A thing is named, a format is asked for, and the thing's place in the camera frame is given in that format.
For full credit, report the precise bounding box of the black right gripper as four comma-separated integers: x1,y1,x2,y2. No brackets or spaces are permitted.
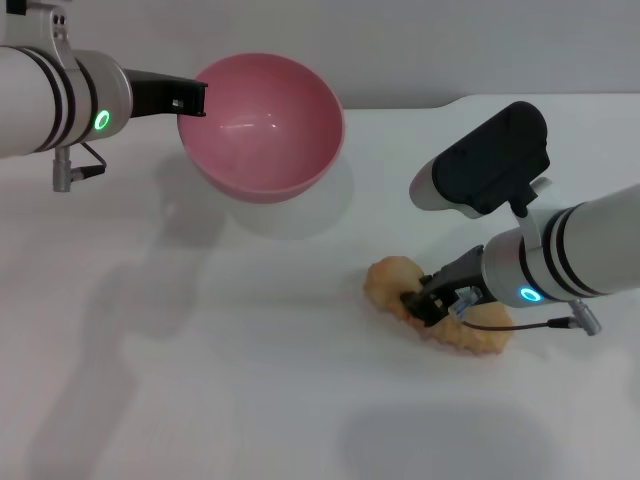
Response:
399,244,487,329

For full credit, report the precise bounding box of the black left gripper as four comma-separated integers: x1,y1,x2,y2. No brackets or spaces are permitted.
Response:
123,68,212,119

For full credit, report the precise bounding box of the orange ridged bread loaf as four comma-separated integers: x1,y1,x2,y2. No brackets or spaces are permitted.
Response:
363,254,513,357

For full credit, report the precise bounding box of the pink plastic bowl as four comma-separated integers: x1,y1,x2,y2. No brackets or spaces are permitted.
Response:
176,53,347,206

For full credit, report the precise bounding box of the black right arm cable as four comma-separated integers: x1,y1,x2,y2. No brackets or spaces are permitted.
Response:
448,285,604,338

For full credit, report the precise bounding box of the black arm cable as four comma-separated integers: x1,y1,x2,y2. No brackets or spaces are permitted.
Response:
52,142,109,193
448,285,604,338

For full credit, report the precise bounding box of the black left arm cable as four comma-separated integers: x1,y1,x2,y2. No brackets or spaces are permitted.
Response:
52,142,109,193

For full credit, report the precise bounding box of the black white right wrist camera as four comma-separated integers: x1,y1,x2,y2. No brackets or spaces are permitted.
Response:
408,101,552,220

